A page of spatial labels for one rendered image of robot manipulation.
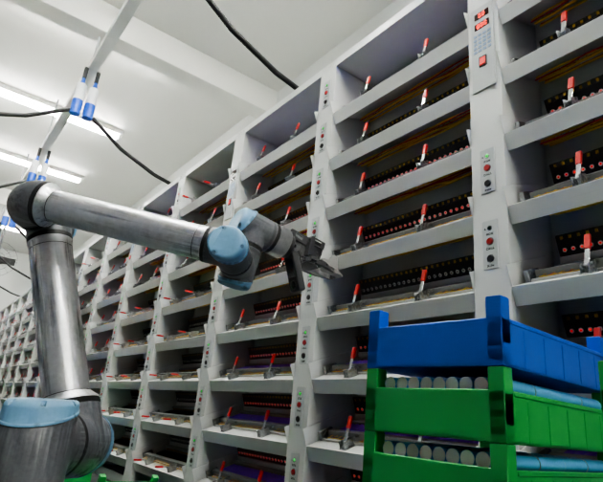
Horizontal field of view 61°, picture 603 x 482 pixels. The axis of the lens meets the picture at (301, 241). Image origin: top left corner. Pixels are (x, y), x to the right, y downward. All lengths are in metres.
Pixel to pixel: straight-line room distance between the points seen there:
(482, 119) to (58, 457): 1.26
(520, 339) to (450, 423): 0.13
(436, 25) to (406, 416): 1.53
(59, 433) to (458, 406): 0.83
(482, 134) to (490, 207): 0.21
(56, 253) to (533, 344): 1.19
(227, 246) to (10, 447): 0.58
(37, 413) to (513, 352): 0.90
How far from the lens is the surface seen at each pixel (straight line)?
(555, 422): 0.71
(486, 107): 1.47
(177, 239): 1.25
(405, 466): 0.68
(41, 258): 1.50
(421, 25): 1.97
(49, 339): 1.42
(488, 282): 1.27
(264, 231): 1.38
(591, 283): 1.16
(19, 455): 1.19
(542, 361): 0.70
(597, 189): 1.22
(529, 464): 0.66
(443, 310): 1.35
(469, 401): 0.63
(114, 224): 1.32
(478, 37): 1.61
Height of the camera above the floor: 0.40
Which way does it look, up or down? 19 degrees up
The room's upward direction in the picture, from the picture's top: 5 degrees clockwise
